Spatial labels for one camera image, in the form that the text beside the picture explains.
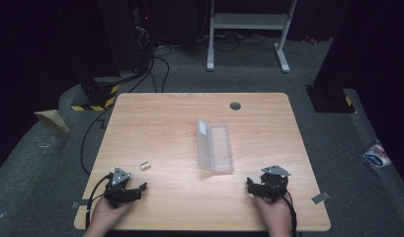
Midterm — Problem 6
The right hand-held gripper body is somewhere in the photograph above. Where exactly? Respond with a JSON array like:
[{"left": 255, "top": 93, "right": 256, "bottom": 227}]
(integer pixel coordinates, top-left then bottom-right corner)
[{"left": 259, "top": 165, "right": 291, "bottom": 203}]

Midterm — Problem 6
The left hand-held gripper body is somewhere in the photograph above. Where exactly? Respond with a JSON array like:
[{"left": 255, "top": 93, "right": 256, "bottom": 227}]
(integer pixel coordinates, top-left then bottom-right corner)
[{"left": 104, "top": 166, "right": 135, "bottom": 209}]

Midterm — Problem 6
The clear plastic box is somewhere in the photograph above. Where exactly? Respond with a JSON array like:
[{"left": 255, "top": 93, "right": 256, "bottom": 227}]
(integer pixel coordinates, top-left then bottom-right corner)
[{"left": 196, "top": 117, "right": 235, "bottom": 175}]

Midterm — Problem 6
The person's left hand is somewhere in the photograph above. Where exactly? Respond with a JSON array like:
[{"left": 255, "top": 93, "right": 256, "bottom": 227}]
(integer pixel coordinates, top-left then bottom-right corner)
[{"left": 82, "top": 197, "right": 135, "bottom": 237}]

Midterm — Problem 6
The person's right hand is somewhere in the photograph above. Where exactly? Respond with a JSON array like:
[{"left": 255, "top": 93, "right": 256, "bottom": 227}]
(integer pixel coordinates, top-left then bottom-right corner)
[{"left": 253, "top": 195, "right": 294, "bottom": 237}]

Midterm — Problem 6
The grey tape strip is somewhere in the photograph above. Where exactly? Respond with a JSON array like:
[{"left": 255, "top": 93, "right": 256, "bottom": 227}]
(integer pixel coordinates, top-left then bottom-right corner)
[
  {"left": 71, "top": 198, "right": 91, "bottom": 209},
  {"left": 310, "top": 191, "right": 331, "bottom": 205}
]

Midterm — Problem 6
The beige cardboard piece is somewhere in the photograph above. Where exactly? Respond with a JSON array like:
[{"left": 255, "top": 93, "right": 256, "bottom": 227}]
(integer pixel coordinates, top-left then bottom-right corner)
[{"left": 34, "top": 109, "right": 71, "bottom": 134}]

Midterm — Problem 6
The black yellow striped stand base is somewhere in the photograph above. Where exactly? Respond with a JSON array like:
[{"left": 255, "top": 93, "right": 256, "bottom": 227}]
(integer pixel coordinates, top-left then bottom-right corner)
[{"left": 70, "top": 77, "right": 121, "bottom": 113}]

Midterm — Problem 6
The white blue plastic packet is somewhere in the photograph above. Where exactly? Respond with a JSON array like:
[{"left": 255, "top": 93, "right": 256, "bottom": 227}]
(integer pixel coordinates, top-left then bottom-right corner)
[{"left": 362, "top": 139, "right": 393, "bottom": 171}]

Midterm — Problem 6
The white metal stand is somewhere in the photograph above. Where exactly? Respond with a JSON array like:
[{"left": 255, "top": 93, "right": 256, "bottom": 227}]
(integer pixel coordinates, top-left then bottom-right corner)
[{"left": 205, "top": 0, "right": 298, "bottom": 74}]

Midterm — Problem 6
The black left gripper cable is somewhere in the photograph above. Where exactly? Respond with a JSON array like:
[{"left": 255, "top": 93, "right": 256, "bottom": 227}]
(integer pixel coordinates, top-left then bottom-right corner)
[{"left": 85, "top": 173, "right": 114, "bottom": 231}]

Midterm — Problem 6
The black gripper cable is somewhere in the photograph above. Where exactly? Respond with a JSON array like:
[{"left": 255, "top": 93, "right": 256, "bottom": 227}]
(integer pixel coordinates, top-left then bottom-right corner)
[
  {"left": 85, "top": 173, "right": 114, "bottom": 231},
  {"left": 282, "top": 190, "right": 298, "bottom": 237}
]

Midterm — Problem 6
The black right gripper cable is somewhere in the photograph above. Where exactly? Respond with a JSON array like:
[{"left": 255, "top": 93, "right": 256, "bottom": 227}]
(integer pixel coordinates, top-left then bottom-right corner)
[{"left": 282, "top": 190, "right": 298, "bottom": 237}]

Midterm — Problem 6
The black floor cable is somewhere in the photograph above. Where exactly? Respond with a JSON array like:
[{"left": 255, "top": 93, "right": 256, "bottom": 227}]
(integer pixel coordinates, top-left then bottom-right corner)
[
  {"left": 79, "top": 104, "right": 116, "bottom": 176},
  {"left": 127, "top": 44, "right": 173, "bottom": 94}
]

